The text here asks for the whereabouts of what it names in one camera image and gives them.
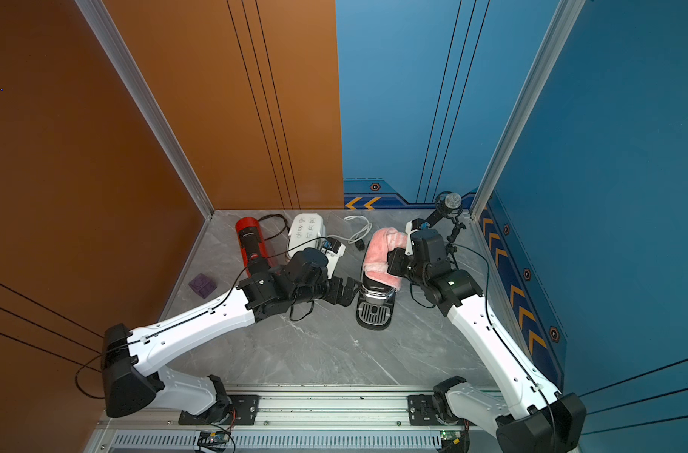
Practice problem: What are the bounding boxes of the purple block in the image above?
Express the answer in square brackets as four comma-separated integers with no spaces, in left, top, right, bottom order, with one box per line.
[188,274,217,299]

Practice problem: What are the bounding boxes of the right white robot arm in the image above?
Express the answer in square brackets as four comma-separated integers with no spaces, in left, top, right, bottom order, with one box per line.
[387,228,587,452]

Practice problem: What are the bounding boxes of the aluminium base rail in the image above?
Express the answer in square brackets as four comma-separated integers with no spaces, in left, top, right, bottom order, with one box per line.
[85,385,500,452]

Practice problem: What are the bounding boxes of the black microphone on tripod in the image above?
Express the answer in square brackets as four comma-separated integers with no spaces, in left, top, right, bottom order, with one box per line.
[421,191,467,254]

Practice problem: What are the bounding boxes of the red coffee machine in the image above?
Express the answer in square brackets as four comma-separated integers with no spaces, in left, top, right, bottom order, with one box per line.
[236,217,275,277]

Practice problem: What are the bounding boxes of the white power cable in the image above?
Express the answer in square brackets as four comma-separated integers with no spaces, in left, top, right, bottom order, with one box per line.
[326,214,374,251]

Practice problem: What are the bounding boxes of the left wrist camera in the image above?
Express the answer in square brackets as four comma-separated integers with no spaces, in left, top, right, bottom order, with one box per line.
[319,237,346,279]

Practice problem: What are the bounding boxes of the pink cloth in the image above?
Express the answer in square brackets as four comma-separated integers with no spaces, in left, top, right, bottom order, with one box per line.
[363,228,407,292]

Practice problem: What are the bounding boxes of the black coffee machine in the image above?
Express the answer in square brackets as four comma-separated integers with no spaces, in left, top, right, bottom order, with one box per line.
[355,265,402,330]

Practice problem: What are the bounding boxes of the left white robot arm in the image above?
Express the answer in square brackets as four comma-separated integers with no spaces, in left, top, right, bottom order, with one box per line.
[100,247,359,424]

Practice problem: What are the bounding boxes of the green circuit board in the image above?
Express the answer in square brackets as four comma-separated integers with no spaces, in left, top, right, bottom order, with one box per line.
[196,430,236,453]
[438,430,470,453]

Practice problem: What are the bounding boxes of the green circuit board right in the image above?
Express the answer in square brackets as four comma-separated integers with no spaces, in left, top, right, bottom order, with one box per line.
[438,430,470,453]

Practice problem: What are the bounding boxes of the white coffee machine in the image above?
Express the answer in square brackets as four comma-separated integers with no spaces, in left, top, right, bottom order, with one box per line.
[287,213,326,259]

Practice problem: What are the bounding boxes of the green circuit board left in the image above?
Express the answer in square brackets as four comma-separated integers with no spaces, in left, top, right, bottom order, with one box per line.
[196,430,236,453]

